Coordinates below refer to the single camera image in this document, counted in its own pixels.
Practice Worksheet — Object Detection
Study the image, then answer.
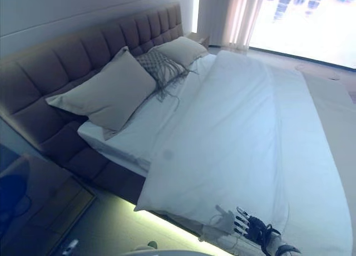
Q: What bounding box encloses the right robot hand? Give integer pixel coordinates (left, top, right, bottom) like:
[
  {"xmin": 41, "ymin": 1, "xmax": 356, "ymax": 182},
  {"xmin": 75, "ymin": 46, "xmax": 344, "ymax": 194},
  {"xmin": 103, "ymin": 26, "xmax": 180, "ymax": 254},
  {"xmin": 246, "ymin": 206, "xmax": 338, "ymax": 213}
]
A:
[{"xmin": 234, "ymin": 206, "xmax": 272, "ymax": 242}]

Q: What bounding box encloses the white duvet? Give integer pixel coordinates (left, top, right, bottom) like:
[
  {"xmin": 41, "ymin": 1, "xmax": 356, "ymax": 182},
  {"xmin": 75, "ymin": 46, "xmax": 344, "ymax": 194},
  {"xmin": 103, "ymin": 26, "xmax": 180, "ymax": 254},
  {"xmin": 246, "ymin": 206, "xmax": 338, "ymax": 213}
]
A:
[{"xmin": 133, "ymin": 50, "xmax": 352, "ymax": 256}]

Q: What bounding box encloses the white sheeted mattress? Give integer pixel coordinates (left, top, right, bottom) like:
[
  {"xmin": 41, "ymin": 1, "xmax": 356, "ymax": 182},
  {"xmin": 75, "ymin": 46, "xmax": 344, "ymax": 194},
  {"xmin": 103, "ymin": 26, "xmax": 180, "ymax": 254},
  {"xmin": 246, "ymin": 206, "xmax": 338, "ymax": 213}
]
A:
[{"xmin": 77, "ymin": 54, "xmax": 218, "ymax": 178}]

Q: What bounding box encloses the grey fringed woven cushion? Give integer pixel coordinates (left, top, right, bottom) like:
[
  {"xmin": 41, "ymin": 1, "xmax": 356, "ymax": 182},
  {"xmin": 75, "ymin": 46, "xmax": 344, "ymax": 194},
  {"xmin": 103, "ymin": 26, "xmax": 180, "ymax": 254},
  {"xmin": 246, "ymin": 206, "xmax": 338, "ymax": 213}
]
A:
[{"xmin": 135, "ymin": 48, "xmax": 200, "ymax": 112}]

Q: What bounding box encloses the small beige pillow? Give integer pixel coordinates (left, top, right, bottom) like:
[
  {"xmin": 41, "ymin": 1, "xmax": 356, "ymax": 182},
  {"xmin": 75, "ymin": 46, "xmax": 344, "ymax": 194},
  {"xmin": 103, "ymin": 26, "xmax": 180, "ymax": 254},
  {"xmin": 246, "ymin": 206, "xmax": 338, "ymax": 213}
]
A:
[{"xmin": 149, "ymin": 36, "xmax": 209, "ymax": 68}]

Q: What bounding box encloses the small wooden nightstand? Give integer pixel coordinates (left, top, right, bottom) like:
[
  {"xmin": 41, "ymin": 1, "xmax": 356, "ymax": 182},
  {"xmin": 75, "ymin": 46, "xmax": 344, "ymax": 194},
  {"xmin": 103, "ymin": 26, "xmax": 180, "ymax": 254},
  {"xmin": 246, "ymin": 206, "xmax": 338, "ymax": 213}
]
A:
[{"xmin": 186, "ymin": 32, "xmax": 210, "ymax": 48}]

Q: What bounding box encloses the large beige pillow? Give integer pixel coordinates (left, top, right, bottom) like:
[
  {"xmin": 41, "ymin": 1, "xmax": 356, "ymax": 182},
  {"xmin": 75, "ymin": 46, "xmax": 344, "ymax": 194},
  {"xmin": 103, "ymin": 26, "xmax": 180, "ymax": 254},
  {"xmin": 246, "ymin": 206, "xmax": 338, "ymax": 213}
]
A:
[{"xmin": 45, "ymin": 46, "xmax": 157, "ymax": 141}]

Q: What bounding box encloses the sheer beige curtain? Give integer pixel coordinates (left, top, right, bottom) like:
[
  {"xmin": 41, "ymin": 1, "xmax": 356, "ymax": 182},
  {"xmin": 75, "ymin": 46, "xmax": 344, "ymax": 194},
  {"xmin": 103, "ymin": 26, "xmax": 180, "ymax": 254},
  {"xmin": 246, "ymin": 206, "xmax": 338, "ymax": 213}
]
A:
[{"xmin": 222, "ymin": 0, "xmax": 268, "ymax": 50}]

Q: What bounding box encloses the glass topped wooden nightstand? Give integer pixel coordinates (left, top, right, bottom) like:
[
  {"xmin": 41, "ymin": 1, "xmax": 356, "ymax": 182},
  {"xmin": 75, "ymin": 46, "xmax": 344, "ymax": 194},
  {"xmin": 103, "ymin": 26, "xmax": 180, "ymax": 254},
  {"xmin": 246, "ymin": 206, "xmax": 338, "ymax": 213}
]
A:
[{"xmin": 0, "ymin": 152, "xmax": 97, "ymax": 256}]

